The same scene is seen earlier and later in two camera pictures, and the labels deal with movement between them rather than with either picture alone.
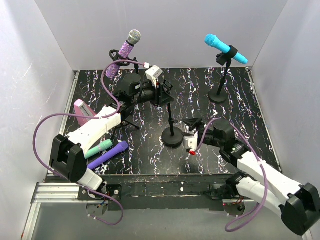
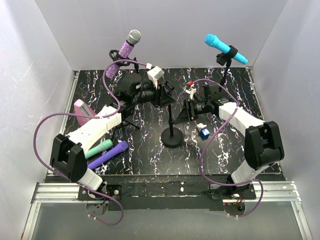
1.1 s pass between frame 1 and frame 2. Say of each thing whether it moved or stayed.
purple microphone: stayed
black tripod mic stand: stayed
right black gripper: moved
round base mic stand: stayed
